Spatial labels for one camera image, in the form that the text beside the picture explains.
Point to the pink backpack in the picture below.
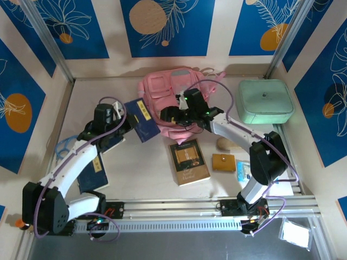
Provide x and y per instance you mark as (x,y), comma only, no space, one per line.
(160,89)

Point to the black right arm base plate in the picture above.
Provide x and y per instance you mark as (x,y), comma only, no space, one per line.
(227,208)

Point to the black controller board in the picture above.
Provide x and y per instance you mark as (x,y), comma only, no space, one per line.
(98,223)
(254,223)

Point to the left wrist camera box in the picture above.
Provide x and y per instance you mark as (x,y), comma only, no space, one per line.
(118,109)

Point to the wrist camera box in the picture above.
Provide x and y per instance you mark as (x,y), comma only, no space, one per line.
(181,101)
(118,109)

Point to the tan leather wallet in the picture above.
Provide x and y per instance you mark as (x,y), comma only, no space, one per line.
(223,162)

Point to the aluminium corner post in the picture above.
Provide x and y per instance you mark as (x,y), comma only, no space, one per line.
(282,46)
(54,51)

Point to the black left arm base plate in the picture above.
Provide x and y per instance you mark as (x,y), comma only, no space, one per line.
(116,210)

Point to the clear bag with white card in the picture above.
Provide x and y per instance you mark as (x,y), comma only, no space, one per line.
(295,234)

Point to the brown bottle with orange cap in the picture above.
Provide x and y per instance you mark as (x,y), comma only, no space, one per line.
(20,223)

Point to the black ribbed block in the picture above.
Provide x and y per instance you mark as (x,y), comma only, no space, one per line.
(71,228)

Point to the mint green zip case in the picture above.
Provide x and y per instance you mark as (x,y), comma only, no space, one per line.
(263,94)

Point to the beige oval stone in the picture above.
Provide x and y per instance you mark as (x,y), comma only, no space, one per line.
(225,143)

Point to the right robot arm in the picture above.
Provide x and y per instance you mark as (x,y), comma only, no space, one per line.
(238,132)

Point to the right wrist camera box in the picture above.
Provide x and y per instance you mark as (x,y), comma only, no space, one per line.
(181,101)

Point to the blue white tissue packet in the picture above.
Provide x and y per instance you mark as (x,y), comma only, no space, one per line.
(244,170)

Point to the dark brown paperback book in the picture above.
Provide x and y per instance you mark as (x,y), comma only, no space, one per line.
(189,162)

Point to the aluminium rail frame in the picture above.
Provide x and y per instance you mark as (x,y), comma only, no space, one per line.
(168,205)

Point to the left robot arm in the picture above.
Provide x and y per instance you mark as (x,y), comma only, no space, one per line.
(73,159)

